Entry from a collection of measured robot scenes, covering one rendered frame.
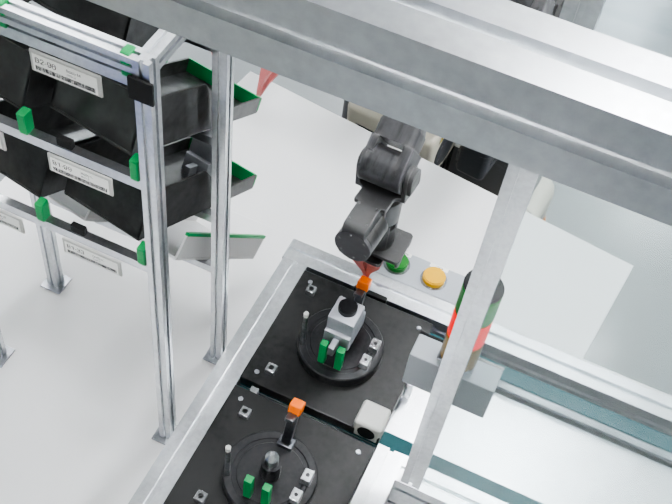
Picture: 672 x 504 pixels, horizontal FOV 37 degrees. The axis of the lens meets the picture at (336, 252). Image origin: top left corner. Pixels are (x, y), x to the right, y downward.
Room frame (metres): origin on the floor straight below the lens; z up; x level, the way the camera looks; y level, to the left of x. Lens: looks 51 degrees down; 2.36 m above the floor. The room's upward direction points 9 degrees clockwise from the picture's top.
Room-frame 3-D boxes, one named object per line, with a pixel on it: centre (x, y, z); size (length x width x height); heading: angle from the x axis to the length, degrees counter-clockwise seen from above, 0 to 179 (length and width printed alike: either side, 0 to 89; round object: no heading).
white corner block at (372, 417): (0.78, -0.10, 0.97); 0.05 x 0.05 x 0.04; 73
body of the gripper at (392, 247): (1.00, -0.06, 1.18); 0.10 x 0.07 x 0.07; 73
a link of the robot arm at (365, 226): (0.96, -0.04, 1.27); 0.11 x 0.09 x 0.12; 159
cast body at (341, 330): (0.90, -0.03, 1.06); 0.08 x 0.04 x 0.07; 162
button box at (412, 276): (1.09, -0.18, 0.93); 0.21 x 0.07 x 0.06; 73
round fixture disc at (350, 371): (0.91, -0.03, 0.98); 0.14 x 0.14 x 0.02
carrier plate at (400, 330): (0.91, -0.03, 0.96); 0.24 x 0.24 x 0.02; 73
